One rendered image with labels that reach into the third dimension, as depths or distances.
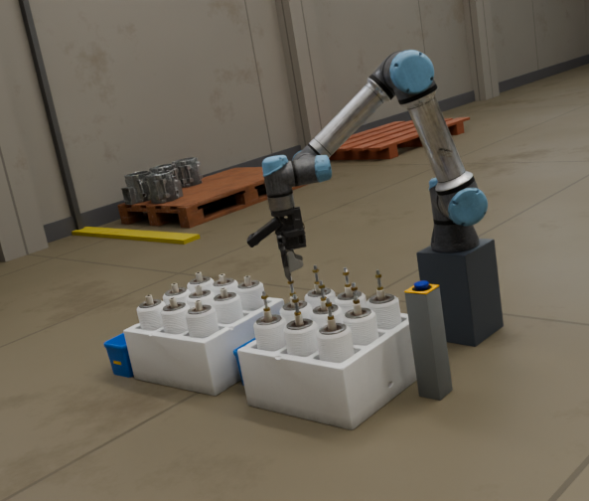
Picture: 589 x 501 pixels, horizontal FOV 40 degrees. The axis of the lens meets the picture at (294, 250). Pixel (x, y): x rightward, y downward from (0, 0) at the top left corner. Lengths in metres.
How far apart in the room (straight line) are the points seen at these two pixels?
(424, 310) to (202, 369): 0.75
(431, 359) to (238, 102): 4.56
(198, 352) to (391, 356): 0.61
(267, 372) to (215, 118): 4.24
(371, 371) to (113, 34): 4.10
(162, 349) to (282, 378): 0.52
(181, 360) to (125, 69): 3.60
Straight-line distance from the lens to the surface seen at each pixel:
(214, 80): 6.39
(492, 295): 2.64
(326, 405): 2.20
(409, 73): 2.28
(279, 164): 2.27
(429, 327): 2.19
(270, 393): 2.33
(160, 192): 5.25
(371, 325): 2.24
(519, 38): 10.28
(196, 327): 2.52
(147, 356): 2.70
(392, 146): 6.26
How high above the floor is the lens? 1.02
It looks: 15 degrees down
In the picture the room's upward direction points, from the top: 10 degrees counter-clockwise
